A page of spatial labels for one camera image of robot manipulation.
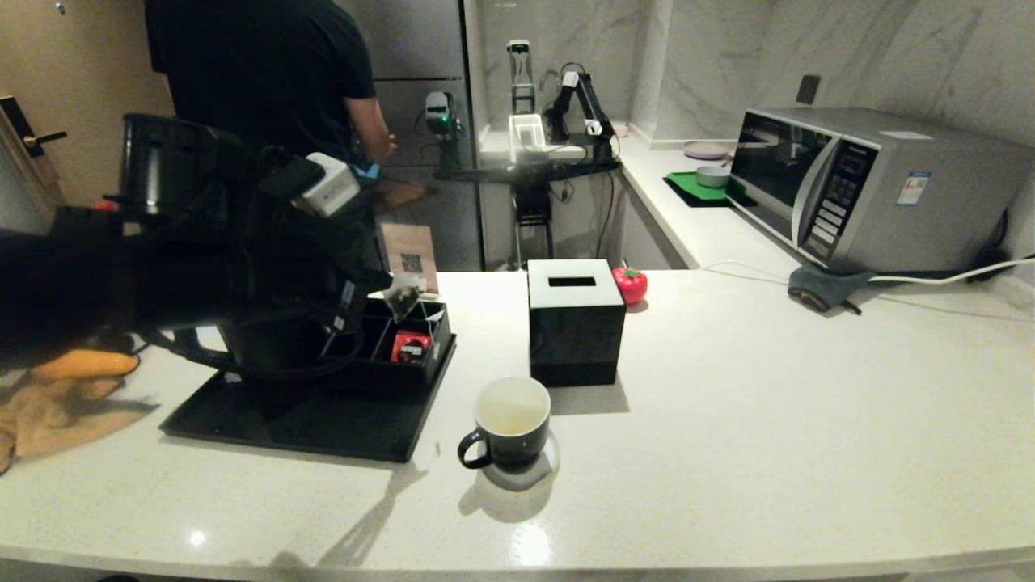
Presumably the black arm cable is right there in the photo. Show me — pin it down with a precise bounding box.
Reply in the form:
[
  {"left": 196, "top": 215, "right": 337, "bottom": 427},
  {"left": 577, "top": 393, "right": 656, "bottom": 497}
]
[{"left": 137, "top": 303, "right": 349, "bottom": 382}]

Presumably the brown QR code sign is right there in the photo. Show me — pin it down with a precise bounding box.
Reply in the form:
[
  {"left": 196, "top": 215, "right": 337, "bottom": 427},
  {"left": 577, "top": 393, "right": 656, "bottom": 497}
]
[{"left": 380, "top": 222, "right": 441, "bottom": 297}]

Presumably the thick white power cable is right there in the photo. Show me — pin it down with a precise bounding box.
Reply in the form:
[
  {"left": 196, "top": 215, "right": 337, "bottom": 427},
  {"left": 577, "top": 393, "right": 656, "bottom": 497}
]
[{"left": 869, "top": 256, "right": 1035, "bottom": 285}]

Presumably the white dish rack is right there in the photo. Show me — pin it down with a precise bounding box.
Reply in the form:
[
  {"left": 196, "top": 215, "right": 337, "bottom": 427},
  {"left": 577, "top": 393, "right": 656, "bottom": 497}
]
[{"left": 508, "top": 114, "right": 549, "bottom": 161}]

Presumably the person in black shirt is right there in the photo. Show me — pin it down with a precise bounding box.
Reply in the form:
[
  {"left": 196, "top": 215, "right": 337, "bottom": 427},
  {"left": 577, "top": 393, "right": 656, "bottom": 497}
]
[{"left": 146, "top": 0, "right": 377, "bottom": 162}]

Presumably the person's right forearm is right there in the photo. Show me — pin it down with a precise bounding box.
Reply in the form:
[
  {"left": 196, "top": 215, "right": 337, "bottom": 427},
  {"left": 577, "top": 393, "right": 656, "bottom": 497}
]
[{"left": 346, "top": 95, "right": 393, "bottom": 158}]

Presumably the black electric kettle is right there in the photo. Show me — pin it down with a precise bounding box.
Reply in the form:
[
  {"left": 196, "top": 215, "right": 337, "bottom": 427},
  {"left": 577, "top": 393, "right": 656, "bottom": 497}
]
[{"left": 146, "top": 311, "right": 344, "bottom": 405}]

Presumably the red tomato shaped ornament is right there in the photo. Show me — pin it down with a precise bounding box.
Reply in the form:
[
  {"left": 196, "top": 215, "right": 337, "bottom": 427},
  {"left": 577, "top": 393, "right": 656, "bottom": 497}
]
[{"left": 612, "top": 266, "right": 648, "bottom": 307}]

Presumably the grey tea bag sachet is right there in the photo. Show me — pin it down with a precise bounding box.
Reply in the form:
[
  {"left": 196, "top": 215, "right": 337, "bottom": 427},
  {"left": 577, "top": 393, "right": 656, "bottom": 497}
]
[{"left": 382, "top": 275, "right": 450, "bottom": 361}]

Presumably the red sachet packet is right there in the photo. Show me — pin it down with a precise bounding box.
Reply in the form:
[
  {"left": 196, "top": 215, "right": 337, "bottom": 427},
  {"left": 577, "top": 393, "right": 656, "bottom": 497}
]
[{"left": 391, "top": 330, "right": 434, "bottom": 365}]

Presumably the black tissue box white lid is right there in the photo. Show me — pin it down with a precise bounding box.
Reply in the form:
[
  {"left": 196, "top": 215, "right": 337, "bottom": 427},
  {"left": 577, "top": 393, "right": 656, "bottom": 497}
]
[{"left": 527, "top": 259, "right": 627, "bottom": 387}]

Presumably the yellow cloth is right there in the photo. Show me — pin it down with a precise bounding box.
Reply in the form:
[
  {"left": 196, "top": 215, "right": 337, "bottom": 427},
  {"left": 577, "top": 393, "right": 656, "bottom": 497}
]
[{"left": 0, "top": 376, "right": 154, "bottom": 474}]

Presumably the grey refrigerator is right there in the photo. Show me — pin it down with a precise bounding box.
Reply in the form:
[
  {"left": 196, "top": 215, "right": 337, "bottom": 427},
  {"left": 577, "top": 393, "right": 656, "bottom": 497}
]
[{"left": 340, "top": 0, "right": 486, "bottom": 272}]

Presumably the grey folded cloth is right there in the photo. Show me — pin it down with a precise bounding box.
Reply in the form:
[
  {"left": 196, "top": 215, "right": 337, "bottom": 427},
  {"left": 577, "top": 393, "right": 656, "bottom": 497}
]
[{"left": 787, "top": 264, "right": 876, "bottom": 315}]

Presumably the black door handle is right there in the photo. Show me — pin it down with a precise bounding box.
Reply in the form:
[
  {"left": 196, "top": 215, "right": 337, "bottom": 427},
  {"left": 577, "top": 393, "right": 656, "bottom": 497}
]
[{"left": 0, "top": 95, "right": 67, "bottom": 158}]

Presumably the silver microwave oven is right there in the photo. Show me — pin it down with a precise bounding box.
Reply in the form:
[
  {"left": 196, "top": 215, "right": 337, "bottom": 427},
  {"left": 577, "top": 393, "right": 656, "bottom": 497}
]
[{"left": 725, "top": 107, "right": 1032, "bottom": 274}]

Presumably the black serving tray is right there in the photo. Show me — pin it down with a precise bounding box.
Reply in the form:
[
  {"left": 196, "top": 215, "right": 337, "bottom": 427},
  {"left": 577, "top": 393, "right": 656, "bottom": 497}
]
[{"left": 159, "top": 323, "right": 456, "bottom": 463}]

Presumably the green tray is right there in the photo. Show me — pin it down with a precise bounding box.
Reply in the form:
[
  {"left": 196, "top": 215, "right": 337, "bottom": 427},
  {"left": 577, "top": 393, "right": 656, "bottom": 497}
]
[{"left": 665, "top": 171, "right": 749, "bottom": 209}]

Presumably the white round coaster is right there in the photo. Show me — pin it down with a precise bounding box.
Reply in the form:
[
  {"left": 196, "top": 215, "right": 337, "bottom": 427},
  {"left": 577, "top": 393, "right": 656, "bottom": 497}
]
[{"left": 477, "top": 432, "right": 560, "bottom": 492}]

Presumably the yellow corn cob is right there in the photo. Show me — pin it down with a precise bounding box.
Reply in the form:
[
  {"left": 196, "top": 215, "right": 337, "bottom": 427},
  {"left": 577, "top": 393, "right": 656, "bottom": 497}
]
[{"left": 32, "top": 349, "right": 140, "bottom": 381}]

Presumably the black compartment box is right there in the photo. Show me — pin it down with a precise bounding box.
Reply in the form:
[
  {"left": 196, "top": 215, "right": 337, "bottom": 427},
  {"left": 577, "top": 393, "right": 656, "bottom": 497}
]
[{"left": 323, "top": 297, "right": 456, "bottom": 397}]

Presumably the black mounting bar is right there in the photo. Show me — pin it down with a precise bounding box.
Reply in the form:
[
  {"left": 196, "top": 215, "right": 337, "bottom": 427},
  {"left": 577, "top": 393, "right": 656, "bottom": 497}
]
[{"left": 437, "top": 158, "right": 623, "bottom": 183}]

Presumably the dark mug white inside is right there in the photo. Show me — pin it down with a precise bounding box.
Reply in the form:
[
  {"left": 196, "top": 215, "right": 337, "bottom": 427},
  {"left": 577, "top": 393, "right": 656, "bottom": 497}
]
[{"left": 458, "top": 377, "right": 552, "bottom": 471}]

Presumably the thin white cable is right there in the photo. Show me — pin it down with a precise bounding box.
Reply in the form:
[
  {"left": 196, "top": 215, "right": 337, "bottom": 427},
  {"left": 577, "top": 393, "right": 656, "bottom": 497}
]
[{"left": 699, "top": 260, "right": 801, "bottom": 279}]

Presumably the black stand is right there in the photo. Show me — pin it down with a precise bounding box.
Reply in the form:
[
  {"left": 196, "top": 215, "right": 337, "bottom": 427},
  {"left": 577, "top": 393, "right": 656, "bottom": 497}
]
[{"left": 513, "top": 183, "right": 557, "bottom": 262}]

